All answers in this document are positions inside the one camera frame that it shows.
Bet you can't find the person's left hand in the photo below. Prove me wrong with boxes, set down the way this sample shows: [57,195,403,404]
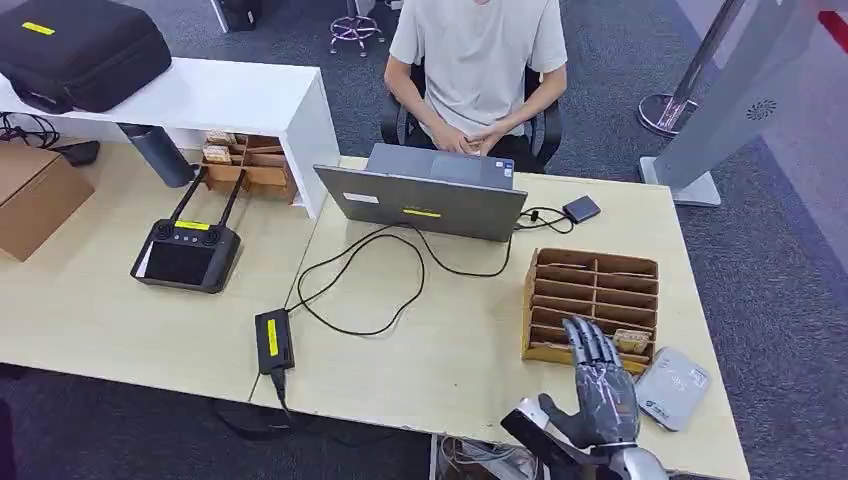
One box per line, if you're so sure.
[467,125,509,158]

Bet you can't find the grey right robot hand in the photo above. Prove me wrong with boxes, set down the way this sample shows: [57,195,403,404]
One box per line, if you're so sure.
[537,316,641,452]

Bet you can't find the person's right hand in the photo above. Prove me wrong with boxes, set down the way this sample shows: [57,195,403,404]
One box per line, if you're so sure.
[430,122,476,155]

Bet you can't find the large wooden card box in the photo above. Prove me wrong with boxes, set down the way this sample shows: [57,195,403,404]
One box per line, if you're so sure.
[521,248,660,377]

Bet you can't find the black office chair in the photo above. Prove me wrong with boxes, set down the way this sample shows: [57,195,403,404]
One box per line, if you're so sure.
[380,62,564,175]

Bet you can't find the grey card reader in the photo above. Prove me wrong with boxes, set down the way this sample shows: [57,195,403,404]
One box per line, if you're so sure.
[634,347,712,433]

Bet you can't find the grey laptop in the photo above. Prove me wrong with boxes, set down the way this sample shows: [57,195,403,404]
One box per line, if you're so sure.
[313,142,529,243]

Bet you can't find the person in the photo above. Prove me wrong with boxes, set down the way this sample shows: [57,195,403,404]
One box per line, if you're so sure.
[384,0,569,158]

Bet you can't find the black external drive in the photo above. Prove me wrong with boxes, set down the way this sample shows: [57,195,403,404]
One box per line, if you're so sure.
[563,195,603,225]

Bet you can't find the chrome stool base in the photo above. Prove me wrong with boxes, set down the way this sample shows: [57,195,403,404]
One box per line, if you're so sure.
[329,0,386,58]

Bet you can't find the chrome stanchion pole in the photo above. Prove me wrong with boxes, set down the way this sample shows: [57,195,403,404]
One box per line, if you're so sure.
[637,0,747,138]

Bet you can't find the small wooden card box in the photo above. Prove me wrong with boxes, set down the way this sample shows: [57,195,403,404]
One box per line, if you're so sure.
[198,131,299,204]

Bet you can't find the grey standing panel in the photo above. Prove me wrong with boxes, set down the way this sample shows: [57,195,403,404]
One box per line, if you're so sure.
[639,0,821,208]

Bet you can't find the white desk shelf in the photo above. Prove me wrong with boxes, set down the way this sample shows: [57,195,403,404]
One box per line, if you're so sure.
[0,57,341,220]

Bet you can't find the black cabinet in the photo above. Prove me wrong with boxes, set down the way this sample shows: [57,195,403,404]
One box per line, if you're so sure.
[210,0,263,33]

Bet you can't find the black power adapter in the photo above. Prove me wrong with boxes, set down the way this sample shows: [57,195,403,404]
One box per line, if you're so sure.
[254,308,296,377]

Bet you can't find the dark grey cylindrical bottle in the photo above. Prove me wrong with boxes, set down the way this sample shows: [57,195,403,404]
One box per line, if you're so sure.
[117,123,198,189]

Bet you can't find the black remote controller with screen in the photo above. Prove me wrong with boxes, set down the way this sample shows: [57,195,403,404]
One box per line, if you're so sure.
[130,168,245,295]

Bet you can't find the small black pouch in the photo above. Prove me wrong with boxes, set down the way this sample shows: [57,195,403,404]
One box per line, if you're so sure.
[52,140,102,168]

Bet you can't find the black carrying case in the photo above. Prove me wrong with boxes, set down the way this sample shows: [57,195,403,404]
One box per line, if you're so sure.
[0,0,174,115]

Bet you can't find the brown cardboard box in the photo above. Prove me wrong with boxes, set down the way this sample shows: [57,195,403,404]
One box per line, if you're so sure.
[0,142,95,263]

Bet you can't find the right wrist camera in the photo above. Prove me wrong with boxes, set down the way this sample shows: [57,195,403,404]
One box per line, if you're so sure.
[500,397,598,480]

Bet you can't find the short black drive cable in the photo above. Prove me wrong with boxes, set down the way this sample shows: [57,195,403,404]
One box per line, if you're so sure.
[515,206,575,236]

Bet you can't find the black laptop charging cable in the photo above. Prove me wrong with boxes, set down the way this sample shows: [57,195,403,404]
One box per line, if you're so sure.
[294,223,515,338]

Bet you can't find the cable bundle under desk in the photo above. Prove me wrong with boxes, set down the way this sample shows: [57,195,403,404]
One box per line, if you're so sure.
[433,435,546,480]

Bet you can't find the black mains power cord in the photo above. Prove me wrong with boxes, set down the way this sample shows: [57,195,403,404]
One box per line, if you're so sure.
[211,369,296,443]

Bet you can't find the tangled black cables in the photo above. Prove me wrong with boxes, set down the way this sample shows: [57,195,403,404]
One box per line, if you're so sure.
[0,112,62,151]

